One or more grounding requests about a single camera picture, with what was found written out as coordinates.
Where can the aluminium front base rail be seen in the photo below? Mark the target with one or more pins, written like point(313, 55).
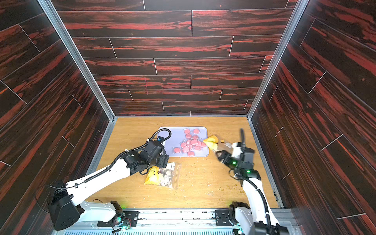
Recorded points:
point(163, 222)

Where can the ziploc bag with pink cookies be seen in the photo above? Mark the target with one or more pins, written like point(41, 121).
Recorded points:
point(216, 144)

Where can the aluminium corner profile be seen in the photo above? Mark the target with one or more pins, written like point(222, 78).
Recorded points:
point(291, 26)
point(57, 23)

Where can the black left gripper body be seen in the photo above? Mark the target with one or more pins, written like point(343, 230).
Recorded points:
point(161, 161)

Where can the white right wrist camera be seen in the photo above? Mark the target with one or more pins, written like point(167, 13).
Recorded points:
point(236, 150)

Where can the lavender plastic tray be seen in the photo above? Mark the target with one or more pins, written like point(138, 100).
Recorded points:
point(180, 139)

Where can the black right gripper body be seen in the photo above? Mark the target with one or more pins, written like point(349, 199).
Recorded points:
point(223, 155)

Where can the aluminium corner profile right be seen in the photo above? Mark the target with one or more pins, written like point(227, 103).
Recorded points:
point(291, 26)

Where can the aluminium corner profile left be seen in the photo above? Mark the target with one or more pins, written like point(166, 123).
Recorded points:
point(57, 23)

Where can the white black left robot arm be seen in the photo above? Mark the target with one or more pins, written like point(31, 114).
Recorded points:
point(68, 204)

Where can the ziploc bag with yellow cookies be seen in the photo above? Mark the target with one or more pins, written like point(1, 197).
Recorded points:
point(164, 177)

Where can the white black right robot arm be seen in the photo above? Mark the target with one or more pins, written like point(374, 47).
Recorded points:
point(256, 216)

